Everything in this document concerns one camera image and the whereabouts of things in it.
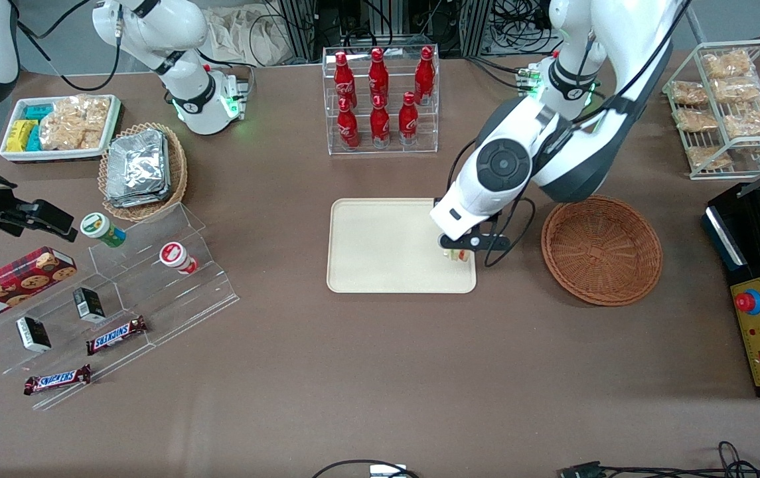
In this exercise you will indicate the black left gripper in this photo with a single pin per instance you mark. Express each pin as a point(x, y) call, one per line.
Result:
point(437, 201)

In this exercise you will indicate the triangle sandwich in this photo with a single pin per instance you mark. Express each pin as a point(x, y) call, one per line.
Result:
point(460, 256)

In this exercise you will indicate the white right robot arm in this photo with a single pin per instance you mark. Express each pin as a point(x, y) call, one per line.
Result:
point(180, 33)

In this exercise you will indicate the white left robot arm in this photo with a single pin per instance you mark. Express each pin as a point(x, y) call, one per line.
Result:
point(625, 40)

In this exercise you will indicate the white rectangular snack tray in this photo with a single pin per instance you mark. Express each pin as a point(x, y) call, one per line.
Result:
point(54, 155)

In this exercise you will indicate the beige plastic tray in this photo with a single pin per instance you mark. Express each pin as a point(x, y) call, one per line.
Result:
point(386, 245)

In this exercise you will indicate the round brown wicker basket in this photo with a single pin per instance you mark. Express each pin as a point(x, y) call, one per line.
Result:
point(602, 252)

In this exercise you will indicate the tan oval wicker basket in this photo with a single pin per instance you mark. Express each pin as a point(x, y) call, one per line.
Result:
point(177, 169)

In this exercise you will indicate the red tartan cookie box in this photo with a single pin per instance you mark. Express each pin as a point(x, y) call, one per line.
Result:
point(14, 285)

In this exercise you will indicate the green lidded snack cup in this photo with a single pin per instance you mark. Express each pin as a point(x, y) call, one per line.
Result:
point(102, 230)

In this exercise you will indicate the teal snack pack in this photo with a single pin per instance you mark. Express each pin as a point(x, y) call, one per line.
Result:
point(38, 111)
point(34, 138)

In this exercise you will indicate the yellow snack pack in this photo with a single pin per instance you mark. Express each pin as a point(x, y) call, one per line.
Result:
point(18, 136)

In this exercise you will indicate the small black box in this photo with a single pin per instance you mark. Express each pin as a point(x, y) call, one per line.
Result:
point(33, 334)
point(89, 305)

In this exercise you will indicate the large clear bag of crackers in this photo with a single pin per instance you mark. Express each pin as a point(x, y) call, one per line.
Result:
point(74, 123)

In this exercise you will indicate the clear acrylic bottle rack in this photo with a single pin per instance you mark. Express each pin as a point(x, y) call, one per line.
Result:
point(393, 151)

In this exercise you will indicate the silver foil packs stack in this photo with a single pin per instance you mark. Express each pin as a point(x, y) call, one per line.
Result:
point(137, 169)

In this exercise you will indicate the red cola bottle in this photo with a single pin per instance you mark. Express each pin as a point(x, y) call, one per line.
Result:
point(408, 121)
point(378, 76)
point(425, 76)
point(348, 126)
point(342, 79)
point(380, 123)

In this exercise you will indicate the Snickers chocolate bar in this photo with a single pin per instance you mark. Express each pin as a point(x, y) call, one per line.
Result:
point(116, 336)
point(58, 380)

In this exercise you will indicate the clear acrylic stepped display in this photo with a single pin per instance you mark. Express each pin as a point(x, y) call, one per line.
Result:
point(154, 299)

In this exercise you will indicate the red lidded snack cup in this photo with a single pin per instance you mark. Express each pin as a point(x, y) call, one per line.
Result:
point(177, 257)

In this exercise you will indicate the white plug block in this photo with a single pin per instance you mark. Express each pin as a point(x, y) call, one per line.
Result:
point(387, 471)

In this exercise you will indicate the clear bag of fried snacks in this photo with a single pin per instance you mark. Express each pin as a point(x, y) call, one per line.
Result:
point(751, 123)
point(737, 89)
point(708, 158)
point(695, 120)
point(728, 64)
point(687, 93)

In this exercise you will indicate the beige cloth bag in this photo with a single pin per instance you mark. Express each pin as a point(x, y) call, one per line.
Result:
point(240, 33)

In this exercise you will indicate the aluminium frame post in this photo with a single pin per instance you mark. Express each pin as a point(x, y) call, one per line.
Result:
point(299, 26)
point(476, 26)

